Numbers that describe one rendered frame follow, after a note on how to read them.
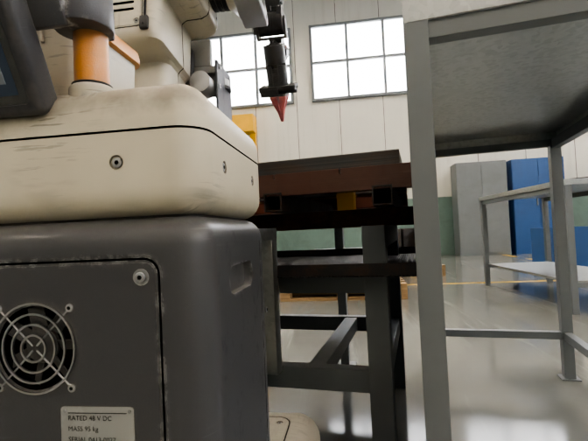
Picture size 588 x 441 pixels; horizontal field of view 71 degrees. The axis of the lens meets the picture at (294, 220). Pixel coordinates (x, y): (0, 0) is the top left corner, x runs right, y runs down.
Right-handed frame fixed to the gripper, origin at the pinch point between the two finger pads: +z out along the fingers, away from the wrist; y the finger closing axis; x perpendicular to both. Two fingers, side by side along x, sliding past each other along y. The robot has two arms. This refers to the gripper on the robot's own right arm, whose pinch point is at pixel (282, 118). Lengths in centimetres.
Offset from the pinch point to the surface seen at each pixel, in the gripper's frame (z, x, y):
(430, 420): 38, 68, -31
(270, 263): 32.0, 27.4, 2.6
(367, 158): 10.4, 11.1, -23.5
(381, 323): 50, 30, -25
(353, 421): 103, 16, -15
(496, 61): -10, 8, -54
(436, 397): 35, 67, -32
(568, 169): 306, -804, -464
